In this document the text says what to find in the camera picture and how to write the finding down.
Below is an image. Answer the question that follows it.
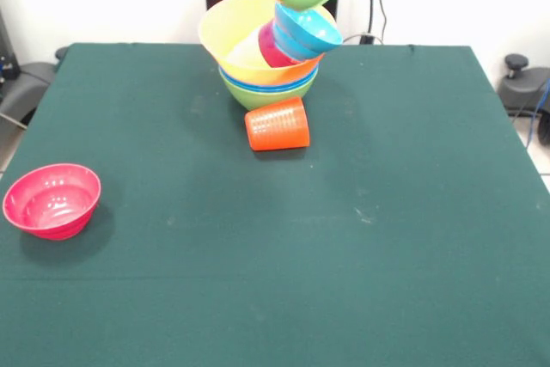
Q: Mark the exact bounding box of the small light blue bowl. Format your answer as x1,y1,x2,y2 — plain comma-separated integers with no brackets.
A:
272,1,345,61

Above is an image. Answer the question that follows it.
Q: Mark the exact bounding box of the purple cup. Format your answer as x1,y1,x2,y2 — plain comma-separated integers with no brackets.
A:
257,21,302,69

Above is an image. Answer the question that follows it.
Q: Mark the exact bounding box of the yellow cup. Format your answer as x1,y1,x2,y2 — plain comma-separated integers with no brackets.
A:
224,25,272,70

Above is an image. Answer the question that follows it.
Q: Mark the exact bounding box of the large orange bowl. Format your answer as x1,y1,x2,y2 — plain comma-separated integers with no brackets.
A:
198,0,338,87

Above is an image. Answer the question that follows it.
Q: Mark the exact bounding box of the large green bowl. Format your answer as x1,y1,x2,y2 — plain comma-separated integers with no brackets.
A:
219,73,319,113

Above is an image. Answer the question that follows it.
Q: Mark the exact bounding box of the red cup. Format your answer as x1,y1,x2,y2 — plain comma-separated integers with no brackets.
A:
244,96,311,152

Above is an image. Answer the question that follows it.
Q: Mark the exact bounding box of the small pink bowl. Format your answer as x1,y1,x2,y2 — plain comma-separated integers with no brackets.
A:
2,162,103,242

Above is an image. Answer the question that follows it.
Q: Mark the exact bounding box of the dark green tablecloth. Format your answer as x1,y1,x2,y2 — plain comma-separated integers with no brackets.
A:
0,42,550,367

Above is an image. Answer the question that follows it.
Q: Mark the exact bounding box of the black wall cable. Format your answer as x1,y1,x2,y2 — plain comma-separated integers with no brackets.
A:
337,0,390,46

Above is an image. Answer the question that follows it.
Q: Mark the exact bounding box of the dark grey pedestal foot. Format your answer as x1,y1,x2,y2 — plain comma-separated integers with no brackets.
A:
0,61,57,127
498,53,550,117

